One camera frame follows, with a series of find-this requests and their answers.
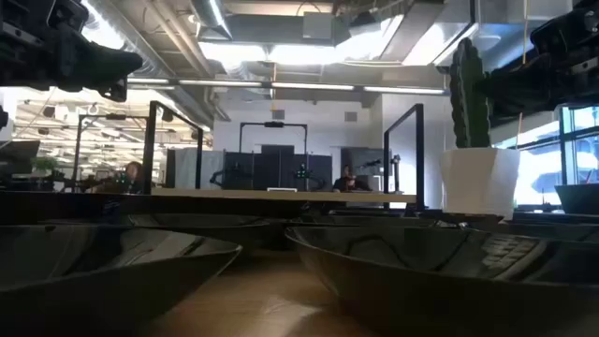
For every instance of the dark computer monitor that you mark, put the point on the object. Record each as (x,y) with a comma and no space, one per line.
(18,156)

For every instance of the linear ceiling light fixture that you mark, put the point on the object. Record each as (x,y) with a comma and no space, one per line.
(309,86)

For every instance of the dark window frame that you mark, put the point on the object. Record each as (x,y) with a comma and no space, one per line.
(564,154)

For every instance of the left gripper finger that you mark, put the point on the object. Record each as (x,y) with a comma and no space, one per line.
(117,91)
(103,63)

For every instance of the silver spiral air duct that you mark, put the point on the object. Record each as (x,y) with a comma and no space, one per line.
(159,70)

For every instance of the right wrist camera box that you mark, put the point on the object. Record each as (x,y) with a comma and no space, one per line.
(557,33)

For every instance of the grey ceiling box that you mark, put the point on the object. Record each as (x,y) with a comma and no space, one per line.
(318,25)

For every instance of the white faceted plant pot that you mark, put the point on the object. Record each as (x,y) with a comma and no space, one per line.
(477,182)

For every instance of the green office plant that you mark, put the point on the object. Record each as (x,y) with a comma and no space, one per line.
(46,164)

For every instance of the green cactus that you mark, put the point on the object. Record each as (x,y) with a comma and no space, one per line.
(463,93)

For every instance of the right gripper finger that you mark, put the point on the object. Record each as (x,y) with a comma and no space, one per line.
(524,79)
(524,110)

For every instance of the person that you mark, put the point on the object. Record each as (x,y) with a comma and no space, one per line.
(348,182)
(135,175)

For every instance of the dark partition panels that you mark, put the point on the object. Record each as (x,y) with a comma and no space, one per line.
(276,161)

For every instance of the black leaf-shaped mini plate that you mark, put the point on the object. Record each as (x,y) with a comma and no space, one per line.
(93,290)
(421,299)
(374,221)
(210,229)

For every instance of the black background station frame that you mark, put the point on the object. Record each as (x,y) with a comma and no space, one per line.
(273,124)
(112,116)

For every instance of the silver rectangular air duct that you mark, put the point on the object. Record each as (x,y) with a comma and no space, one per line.
(435,37)

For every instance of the black bin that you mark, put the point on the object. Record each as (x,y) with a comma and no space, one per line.
(578,199)

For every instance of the wooden shelf with black frame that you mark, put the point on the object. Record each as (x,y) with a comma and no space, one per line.
(281,195)

